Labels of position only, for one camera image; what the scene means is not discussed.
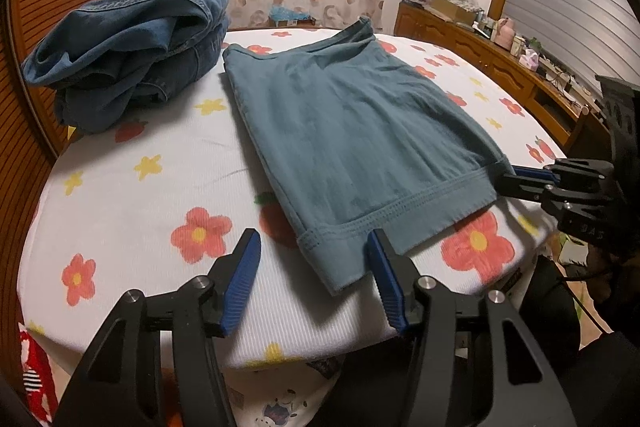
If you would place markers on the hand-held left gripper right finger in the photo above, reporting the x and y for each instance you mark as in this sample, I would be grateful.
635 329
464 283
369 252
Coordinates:
387 282

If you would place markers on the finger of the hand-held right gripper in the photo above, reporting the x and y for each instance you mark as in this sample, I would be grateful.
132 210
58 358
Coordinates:
520 189
535 173

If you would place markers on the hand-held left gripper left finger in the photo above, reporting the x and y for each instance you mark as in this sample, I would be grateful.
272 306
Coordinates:
240 279

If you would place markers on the teal short pants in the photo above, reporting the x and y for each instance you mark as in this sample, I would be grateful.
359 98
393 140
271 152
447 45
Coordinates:
360 127

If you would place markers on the white power strip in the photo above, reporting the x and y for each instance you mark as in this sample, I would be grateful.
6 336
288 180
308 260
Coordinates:
565 79

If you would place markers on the pink tissue box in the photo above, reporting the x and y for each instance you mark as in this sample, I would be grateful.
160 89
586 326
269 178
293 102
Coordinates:
530 59

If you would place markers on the white floral sheet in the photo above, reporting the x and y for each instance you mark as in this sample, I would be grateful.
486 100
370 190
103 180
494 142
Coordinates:
150 187

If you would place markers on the cartoon printed cloth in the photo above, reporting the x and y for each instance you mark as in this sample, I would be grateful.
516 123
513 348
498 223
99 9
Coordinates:
285 402

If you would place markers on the pink thermos jug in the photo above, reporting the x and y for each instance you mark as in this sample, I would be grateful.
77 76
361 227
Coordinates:
505 33

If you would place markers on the wooden sideboard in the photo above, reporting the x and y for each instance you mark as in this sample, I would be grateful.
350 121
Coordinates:
470 42

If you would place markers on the open cardboard box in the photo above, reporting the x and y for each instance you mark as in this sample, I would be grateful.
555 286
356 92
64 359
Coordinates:
452 7

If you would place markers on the red patterned cloth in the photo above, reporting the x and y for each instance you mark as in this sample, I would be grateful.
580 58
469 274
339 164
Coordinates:
37 372

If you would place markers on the blue denim jeans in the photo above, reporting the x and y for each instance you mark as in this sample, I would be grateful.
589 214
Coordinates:
130 37

